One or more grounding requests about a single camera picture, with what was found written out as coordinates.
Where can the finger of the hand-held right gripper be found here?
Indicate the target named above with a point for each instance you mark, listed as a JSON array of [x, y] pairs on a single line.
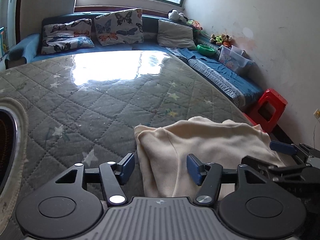
[[282, 148], [257, 160]]

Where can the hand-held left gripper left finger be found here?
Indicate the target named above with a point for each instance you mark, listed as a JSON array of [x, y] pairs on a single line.
[[126, 167]]

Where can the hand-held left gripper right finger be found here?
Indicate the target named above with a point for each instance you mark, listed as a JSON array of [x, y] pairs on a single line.
[[195, 168]]

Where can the cream knit garment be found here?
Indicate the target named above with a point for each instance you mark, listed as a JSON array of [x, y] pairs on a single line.
[[200, 140]]

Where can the red plastic stool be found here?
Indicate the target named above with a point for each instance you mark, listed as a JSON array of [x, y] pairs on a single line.
[[273, 100]]

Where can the blue sofa blanket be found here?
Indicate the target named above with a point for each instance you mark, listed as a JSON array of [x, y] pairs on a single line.
[[225, 76]]

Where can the clear plastic storage box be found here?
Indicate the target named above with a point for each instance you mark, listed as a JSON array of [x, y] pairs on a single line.
[[233, 60]]

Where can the green plastic bowl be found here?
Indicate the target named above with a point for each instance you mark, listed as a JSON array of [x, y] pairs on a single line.
[[206, 50]]

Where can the brown plush toy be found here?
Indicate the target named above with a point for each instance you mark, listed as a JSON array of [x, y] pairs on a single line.
[[227, 41]]

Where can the round black induction cooktop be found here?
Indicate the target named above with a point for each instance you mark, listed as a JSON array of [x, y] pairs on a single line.
[[5, 140]]

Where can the green plush toy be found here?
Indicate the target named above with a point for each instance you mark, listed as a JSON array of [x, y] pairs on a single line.
[[220, 39]]

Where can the plain grey pillow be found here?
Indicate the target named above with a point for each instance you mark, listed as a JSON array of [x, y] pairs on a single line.
[[175, 33]]

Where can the orange pink plush toy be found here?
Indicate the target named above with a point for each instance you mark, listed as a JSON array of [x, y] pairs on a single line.
[[195, 25]]

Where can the black white panda plush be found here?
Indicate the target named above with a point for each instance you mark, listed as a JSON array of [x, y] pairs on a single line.
[[176, 16]]

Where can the blue corner sofa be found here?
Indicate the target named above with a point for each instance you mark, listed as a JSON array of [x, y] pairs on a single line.
[[30, 45]]

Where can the light blue cardboard box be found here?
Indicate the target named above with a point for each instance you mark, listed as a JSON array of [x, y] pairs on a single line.
[[3, 38]]

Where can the wall power socket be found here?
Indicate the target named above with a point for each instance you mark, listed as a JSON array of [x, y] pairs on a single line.
[[317, 114]]

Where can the dark wooden door frame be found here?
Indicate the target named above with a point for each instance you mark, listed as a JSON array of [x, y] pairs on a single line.
[[19, 17]]

